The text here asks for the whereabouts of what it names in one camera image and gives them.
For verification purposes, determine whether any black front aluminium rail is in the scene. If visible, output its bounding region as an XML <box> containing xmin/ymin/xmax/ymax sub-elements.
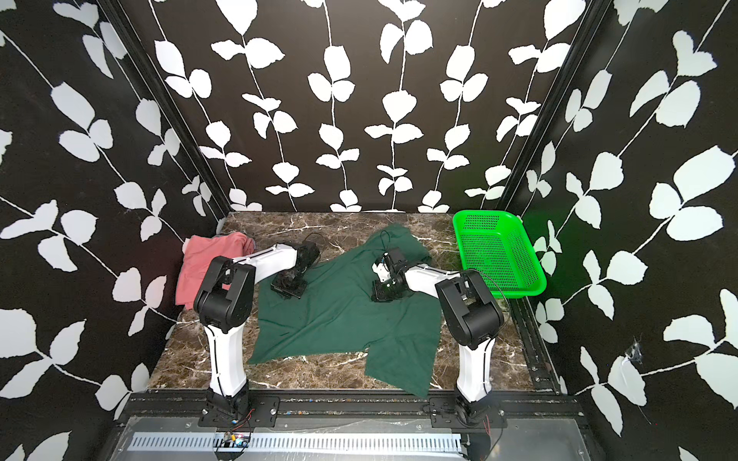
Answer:
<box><xmin>118</xmin><ymin>389</ymin><xmax>588</xmax><ymax>431</ymax></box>

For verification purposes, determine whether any green plastic basket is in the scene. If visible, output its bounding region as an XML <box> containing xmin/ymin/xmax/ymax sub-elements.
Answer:
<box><xmin>453</xmin><ymin>209</ymin><xmax>547</xmax><ymax>300</ymax></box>

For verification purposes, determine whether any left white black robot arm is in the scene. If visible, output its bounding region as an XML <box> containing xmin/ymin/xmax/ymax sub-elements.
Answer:
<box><xmin>194</xmin><ymin>241</ymin><xmax>320</xmax><ymax>421</ymax></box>

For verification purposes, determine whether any dark green t-shirt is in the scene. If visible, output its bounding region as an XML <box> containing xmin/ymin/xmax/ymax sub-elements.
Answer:
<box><xmin>249</xmin><ymin>224</ymin><xmax>442</xmax><ymax>398</ymax></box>

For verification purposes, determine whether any black corner frame post left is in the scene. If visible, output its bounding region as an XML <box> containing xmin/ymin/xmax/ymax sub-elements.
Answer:
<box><xmin>100</xmin><ymin>0</ymin><xmax>231</xmax><ymax>218</ymax></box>

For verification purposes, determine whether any small electronics board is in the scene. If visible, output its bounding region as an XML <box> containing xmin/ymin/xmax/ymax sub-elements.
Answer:
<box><xmin>214</xmin><ymin>432</ymin><xmax>252</xmax><ymax>453</ymax></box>

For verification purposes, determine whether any pink folded t-shirt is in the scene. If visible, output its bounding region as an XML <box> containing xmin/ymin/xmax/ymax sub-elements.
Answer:
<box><xmin>175</xmin><ymin>232</ymin><xmax>256</xmax><ymax>310</ymax></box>

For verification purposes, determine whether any white slotted cable duct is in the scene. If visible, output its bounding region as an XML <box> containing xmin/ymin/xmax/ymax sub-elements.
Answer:
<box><xmin>124</xmin><ymin>432</ymin><xmax>465</xmax><ymax>456</ymax></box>

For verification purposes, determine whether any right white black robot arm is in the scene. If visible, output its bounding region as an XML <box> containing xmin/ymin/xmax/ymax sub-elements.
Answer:
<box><xmin>372</xmin><ymin>248</ymin><xmax>505</xmax><ymax>428</ymax></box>

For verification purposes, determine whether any black corner frame post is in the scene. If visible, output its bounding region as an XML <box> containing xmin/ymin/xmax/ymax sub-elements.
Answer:
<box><xmin>100</xmin><ymin>0</ymin><xmax>231</xmax><ymax>218</ymax></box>
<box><xmin>496</xmin><ymin>0</ymin><xmax>612</xmax><ymax>211</ymax></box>

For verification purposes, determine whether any black corner frame post right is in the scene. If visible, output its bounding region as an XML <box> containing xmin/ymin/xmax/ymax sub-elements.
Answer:
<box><xmin>496</xmin><ymin>0</ymin><xmax>612</xmax><ymax>211</ymax></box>

